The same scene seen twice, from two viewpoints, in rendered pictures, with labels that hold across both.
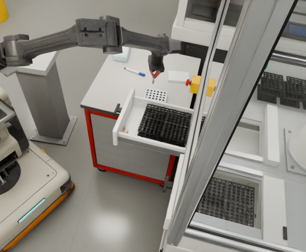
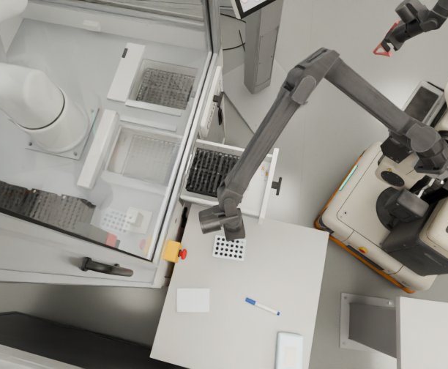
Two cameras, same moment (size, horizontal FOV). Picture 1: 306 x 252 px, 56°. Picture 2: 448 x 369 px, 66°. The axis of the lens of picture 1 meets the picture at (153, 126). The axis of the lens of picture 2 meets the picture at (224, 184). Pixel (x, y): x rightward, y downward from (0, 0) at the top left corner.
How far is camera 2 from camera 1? 1.32 m
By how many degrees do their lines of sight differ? 56
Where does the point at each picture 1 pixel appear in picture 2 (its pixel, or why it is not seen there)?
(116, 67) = (291, 315)
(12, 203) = (370, 179)
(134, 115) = (255, 198)
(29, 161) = (373, 230)
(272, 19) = not seen: outside the picture
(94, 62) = not seen: outside the picture
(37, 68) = (413, 302)
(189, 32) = not seen: outside the picture
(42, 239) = (331, 177)
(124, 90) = (274, 263)
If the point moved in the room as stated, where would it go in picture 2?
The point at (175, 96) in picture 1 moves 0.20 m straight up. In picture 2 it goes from (200, 258) to (195, 253)
